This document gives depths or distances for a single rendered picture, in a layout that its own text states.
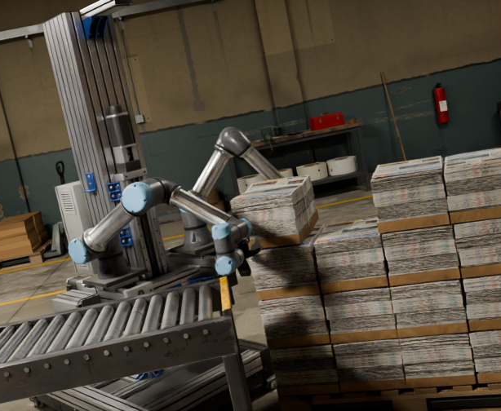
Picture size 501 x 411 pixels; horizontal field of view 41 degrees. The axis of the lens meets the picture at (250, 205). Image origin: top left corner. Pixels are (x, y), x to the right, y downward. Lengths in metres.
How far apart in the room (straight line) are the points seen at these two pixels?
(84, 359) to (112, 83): 1.53
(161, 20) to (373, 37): 2.90
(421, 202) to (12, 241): 6.72
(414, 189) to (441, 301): 0.48
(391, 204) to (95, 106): 1.45
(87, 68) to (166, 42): 6.23
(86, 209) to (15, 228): 5.35
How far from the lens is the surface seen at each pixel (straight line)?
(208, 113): 9.47
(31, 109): 9.76
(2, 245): 8.93
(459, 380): 3.05
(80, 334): 2.48
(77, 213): 3.52
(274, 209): 2.90
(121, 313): 2.60
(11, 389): 2.39
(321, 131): 8.80
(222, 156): 3.50
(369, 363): 3.05
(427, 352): 3.00
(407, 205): 2.82
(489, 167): 2.79
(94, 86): 3.33
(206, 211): 2.75
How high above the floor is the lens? 1.48
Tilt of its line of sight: 9 degrees down
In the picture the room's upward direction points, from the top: 11 degrees counter-clockwise
